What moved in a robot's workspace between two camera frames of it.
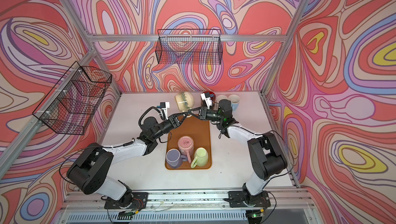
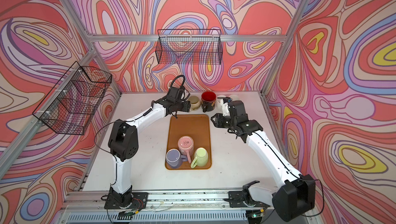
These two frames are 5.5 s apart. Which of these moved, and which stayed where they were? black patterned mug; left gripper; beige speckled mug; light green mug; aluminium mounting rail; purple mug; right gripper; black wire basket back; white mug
Moved: left gripper; beige speckled mug; right gripper
Stayed: purple mug; black patterned mug; white mug; black wire basket back; light green mug; aluminium mounting rail
